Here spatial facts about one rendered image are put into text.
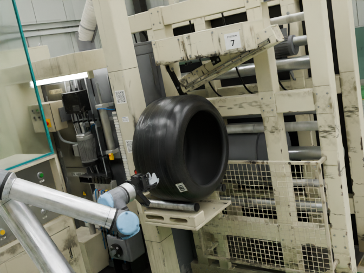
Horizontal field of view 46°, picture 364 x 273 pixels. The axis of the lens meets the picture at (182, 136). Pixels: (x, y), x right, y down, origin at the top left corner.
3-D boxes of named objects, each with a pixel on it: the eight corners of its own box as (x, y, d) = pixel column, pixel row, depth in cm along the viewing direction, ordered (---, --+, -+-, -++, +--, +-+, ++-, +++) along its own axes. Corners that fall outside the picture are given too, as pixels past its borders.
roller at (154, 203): (147, 197, 244) (151, 201, 247) (143, 203, 242) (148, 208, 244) (197, 201, 223) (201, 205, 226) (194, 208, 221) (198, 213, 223)
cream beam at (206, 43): (155, 66, 254) (150, 41, 251) (179, 60, 273) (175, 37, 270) (246, 51, 217) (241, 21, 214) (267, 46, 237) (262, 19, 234)
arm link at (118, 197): (103, 220, 187) (91, 200, 188) (122, 208, 197) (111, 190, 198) (114, 212, 181) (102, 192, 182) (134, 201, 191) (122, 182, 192)
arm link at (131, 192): (131, 205, 193) (116, 203, 198) (138, 201, 196) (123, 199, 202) (127, 186, 191) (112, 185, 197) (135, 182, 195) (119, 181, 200)
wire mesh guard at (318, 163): (202, 257, 295) (183, 160, 281) (203, 255, 296) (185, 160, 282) (334, 280, 240) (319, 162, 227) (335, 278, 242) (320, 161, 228)
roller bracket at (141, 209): (139, 214, 242) (135, 198, 240) (180, 188, 273) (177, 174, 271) (143, 215, 240) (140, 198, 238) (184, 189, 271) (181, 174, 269)
